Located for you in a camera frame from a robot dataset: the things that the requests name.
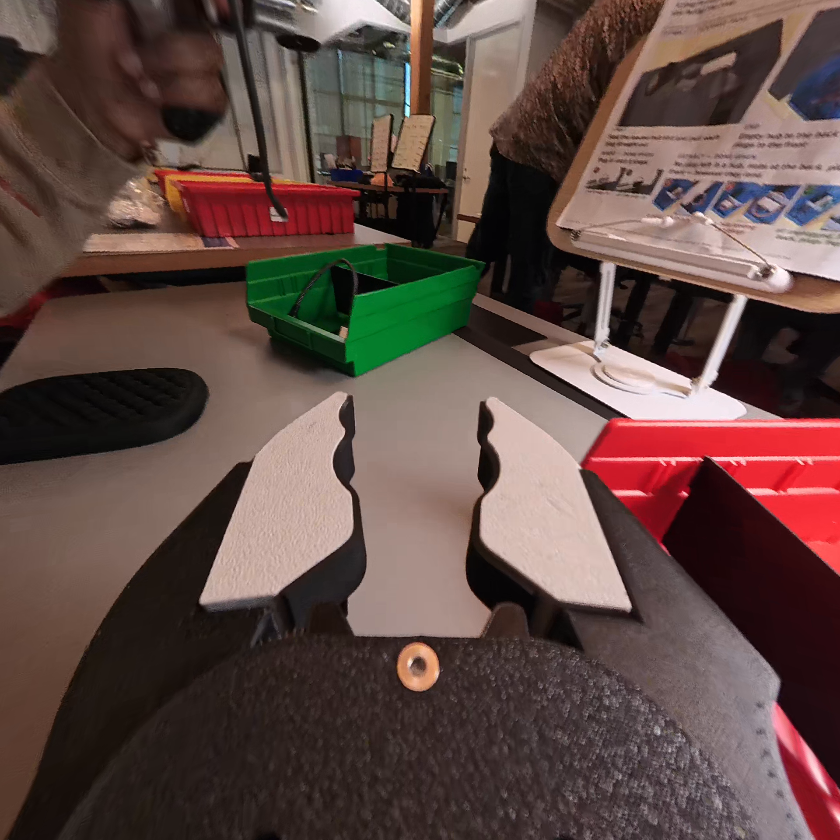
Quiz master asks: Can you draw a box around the clear plastic bag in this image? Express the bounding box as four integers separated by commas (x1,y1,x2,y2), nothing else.
108,180,165,227

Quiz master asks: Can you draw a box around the instruction sheet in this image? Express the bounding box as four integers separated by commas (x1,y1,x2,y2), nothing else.
556,0,840,282

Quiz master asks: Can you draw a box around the green plastic bin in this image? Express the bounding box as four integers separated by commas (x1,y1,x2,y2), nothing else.
246,243,487,378

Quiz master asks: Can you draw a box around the person's left hand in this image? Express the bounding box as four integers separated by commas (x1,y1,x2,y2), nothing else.
49,0,231,165

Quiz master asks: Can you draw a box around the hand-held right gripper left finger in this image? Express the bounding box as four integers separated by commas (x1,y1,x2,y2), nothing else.
199,392,367,641

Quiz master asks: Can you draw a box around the brown braided USB cable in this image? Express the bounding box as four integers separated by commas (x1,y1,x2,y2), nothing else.
292,258,360,341

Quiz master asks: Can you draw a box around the paper sheet board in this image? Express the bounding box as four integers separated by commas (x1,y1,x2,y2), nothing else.
367,115,395,173
390,115,436,173

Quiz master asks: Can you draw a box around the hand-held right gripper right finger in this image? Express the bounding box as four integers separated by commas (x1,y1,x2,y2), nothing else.
466,397,633,634

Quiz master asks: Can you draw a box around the long wooden table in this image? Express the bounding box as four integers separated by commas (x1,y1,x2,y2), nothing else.
62,223,411,278

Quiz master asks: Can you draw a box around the person's left forearm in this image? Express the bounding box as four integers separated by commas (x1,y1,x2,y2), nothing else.
0,36,142,316

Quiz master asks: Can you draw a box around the red tote bag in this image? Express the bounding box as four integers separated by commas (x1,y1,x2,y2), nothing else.
0,289,53,329

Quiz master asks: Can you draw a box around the red plastic bin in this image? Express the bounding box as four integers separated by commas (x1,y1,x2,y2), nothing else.
581,418,840,840

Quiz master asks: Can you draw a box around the red crate on far table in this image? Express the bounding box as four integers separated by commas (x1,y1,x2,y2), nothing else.
152,168,361,238

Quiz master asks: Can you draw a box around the black floor lamp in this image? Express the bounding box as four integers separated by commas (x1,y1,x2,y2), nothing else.
276,33,322,181

